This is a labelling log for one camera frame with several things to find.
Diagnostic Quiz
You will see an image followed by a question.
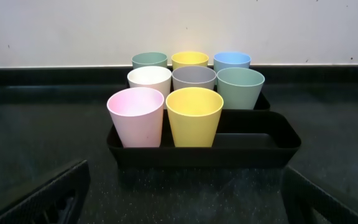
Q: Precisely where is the white cup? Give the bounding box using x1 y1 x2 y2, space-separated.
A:
126 65 173 110

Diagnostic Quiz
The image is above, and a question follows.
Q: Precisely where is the pink cup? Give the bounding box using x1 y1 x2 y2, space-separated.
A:
106 86 165 149

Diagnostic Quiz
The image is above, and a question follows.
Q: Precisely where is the yellow cup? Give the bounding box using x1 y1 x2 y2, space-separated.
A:
165 86 224 148
170 50 210 71

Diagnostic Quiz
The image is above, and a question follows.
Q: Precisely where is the grey cup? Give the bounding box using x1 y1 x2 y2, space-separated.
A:
171 65 218 92

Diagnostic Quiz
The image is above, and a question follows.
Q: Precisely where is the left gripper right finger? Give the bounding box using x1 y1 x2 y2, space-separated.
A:
280 166 358 224

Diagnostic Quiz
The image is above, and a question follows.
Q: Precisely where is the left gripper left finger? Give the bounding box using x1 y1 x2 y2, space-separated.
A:
0 159 91 224

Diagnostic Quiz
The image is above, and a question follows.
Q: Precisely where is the green cup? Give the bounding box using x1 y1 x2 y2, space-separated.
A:
131 51 168 70
216 67 266 111

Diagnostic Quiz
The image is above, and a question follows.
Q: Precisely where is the blue cup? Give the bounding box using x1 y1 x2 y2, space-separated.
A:
213 51 252 74

